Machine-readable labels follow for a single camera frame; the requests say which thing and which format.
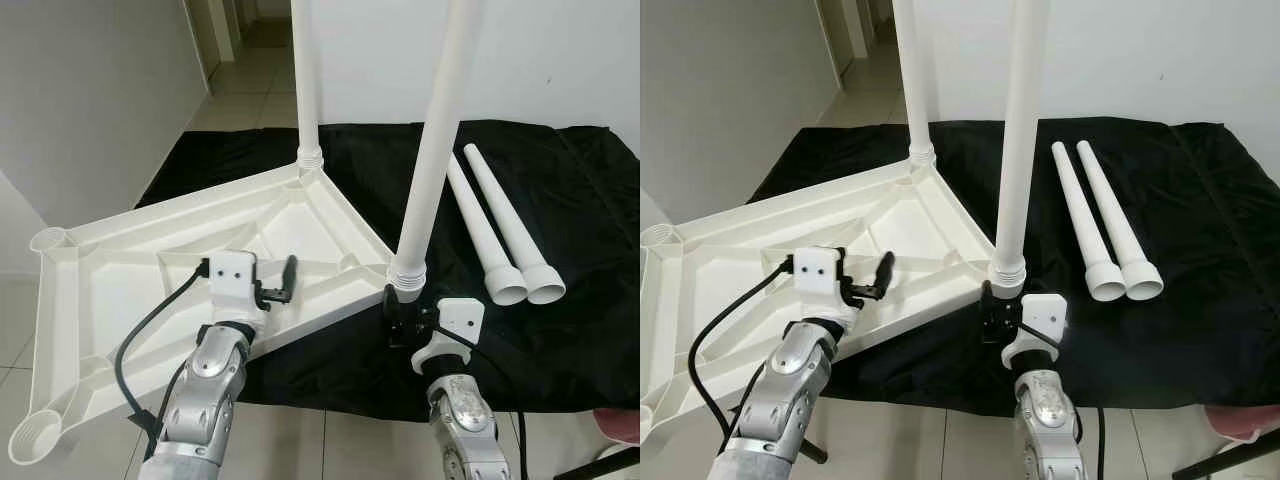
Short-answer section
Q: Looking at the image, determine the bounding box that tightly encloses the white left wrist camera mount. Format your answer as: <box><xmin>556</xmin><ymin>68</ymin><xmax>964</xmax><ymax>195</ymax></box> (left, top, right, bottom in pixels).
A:
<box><xmin>205</xmin><ymin>251</ymin><xmax>263</xmax><ymax>326</ymax></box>
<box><xmin>790</xmin><ymin>248</ymin><xmax>849</xmax><ymax>326</ymax></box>

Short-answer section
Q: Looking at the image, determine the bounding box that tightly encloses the beige door frame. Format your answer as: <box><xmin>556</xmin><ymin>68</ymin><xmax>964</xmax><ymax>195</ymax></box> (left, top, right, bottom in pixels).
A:
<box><xmin>185</xmin><ymin>0</ymin><xmax>241</xmax><ymax>96</ymax></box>
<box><xmin>815</xmin><ymin>0</ymin><xmax>871</xmax><ymax>96</ymax></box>

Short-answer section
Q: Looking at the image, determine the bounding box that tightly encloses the black table cloth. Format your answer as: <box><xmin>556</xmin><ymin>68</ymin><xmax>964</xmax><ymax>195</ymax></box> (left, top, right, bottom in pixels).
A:
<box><xmin>135</xmin><ymin>120</ymin><xmax>641</xmax><ymax>413</ymax></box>
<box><xmin>745</xmin><ymin>117</ymin><xmax>1280</xmax><ymax>413</ymax></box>

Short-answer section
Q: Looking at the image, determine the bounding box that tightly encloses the pink seat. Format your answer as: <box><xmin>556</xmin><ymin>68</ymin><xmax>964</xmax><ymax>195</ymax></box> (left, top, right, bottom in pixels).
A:
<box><xmin>1205</xmin><ymin>405</ymin><xmax>1280</xmax><ymax>443</ymax></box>
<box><xmin>595</xmin><ymin>405</ymin><xmax>641</xmax><ymax>446</ymax></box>

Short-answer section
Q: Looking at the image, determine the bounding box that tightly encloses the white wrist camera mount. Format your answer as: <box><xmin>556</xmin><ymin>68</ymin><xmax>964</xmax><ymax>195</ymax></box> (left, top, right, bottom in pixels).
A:
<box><xmin>205</xmin><ymin>251</ymin><xmax>263</xmax><ymax>326</ymax></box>
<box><xmin>410</xmin><ymin>297</ymin><xmax>486</xmax><ymax>376</ymax></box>
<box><xmin>1000</xmin><ymin>293</ymin><xmax>1069</xmax><ymax>369</ymax></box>
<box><xmin>790</xmin><ymin>248</ymin><xmax>849</xmax><ymax>326</ymax></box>

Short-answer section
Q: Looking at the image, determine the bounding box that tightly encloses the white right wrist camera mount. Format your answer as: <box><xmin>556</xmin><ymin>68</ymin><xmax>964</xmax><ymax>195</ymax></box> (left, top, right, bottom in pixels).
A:
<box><xmin>1000</xmin><ymin>293</ymin><xmax>1069</xmax><ymax>369</ymax></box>
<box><xmin>410</xmin><ymin>297</ymin><xmax>486</xmax><ymax>376</ymax></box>

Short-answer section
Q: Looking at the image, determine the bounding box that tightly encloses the black metal bar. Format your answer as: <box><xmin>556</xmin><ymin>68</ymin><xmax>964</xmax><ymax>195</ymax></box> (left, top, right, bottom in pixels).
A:
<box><xmin>1170</xmin><ymin>440</ymin><xmax>1280</xmax><ymax>480</ymax></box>
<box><xmin>555</xmin><ymin>445</ymin><xmax>641</xmax><ymax>480</ymax></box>

